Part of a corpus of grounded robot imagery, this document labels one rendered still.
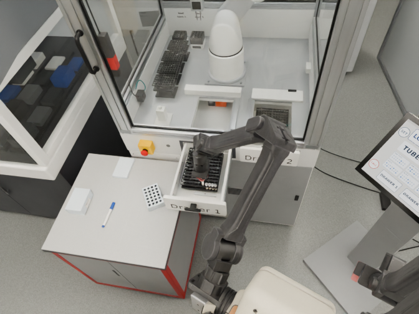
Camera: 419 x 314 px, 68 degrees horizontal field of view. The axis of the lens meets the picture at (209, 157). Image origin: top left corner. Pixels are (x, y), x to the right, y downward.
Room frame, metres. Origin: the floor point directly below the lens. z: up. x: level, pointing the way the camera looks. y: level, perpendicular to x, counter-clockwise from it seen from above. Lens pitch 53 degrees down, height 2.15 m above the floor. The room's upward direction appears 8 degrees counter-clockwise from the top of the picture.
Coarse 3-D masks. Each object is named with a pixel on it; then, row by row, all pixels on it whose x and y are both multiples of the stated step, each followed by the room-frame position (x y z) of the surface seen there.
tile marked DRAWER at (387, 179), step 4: (380, 172) 0.64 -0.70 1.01; (384, 172) 0.64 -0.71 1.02; (376, 176) 0.64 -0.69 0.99; (380, 176) 0.63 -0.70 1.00; (384, 176) 0.62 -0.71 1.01; (388, 176) 0.62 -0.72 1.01; (392, 176) 0.61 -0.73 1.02; (380, 180) 0.62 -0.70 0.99; (384, 180) 0.61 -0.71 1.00; (388, 180) 0.60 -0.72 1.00; (392, 180) 0.60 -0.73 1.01; (396, 180) 0.59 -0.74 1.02; (384, 184) 0.60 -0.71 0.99; (388, 184) 0.59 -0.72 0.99; (392, 184) 0.58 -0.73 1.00; (396, 184) 0.58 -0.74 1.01; (400, 184) 0.57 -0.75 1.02; (388, 188) 0.58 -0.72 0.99; (392, 188) 0.57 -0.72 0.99; (396, 188) 0.56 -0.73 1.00
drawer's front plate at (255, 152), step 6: (240, 150) 0.93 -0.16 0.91; (246, 150) 0.92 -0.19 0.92; (252, 150) 0.92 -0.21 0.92; (258, 150) 0.91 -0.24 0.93; (240, 156) 0.93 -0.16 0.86; (246, 156) 0.92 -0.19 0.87; (252, 156) 0.91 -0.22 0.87; (258, 156) 0.91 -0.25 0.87; (288, 156) 0.87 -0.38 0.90; (294, 156) 0.86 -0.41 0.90; (252, 162) 0.91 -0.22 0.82; (282, 162) 0.87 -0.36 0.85; (294, 162) 0.86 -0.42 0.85
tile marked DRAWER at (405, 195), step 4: (404, 192) 0.54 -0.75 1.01; (408, 192) 0.53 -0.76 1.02; (400, 196) 0.53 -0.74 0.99; (404, 196) 0.53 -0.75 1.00; (408, 196) 0.52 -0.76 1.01; (412, 196) 0.51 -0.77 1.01; (416, 196) 0.51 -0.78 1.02; (404, 200) 0.51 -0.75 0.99; (408, 200) 0.51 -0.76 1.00; (412, 200) 0.50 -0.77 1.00; (416, 200) 0.50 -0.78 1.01; (408, 204) 0.49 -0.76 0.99; (412, 204) 0.49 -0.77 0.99; (416, 204) 0.48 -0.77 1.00; (416, 208) 0.47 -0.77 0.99
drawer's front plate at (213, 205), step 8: (168, 200) 0.71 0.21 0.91; (176, 200) 0.70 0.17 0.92; (184, 200) 0.69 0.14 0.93; (192, 200) 0.68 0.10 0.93; (200, 200) 0.67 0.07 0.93; (208, 200) 0.67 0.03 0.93; (168, 208) 0.71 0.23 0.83; (176, 208) 0.70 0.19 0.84; (200, 208) 0.67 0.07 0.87; (208, 208) 0.65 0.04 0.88; (216, 208) 0.64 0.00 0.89; (224, 208) 0.63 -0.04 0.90
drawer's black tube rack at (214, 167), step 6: (192, 150) 0.98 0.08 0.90; (192, 156) 0.94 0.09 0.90; (216, 156) 0.92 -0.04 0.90; (222, 156) 0.92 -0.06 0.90; (186, 162) 0.91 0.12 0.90; (192, 162) 0.91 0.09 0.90; (210, 162) 0.90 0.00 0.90; (216, 162) 0.89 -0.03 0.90; (222, 162) 0.90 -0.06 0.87; (186, 168) 0.88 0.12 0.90; (192, 168) 0.89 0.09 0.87; (210, 168) 0.86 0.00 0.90; (216, 168) 0.85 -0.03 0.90; (186, 174) 0.84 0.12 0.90; (210, 174) 0.82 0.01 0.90; (216, 174) 0.82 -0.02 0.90; (186, 180) 0.83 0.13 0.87; (192, 180) 0.82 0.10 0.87; (198, 180) 0.80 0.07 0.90; (210, 180) 0.79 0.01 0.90; (216, 180) 0.80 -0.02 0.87; (186, 186) 0.79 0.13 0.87; (192, 186) 0.79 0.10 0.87
